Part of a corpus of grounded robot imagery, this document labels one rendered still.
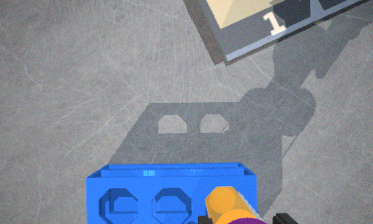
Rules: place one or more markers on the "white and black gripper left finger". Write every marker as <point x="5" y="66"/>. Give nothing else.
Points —
<point x="204" y="220"/>

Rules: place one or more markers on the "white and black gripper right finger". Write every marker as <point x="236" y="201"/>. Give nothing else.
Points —
<point x="283" y="218"/>

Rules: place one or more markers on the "blue tube rack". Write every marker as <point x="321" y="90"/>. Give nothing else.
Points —
<point x="150" y="197"/>

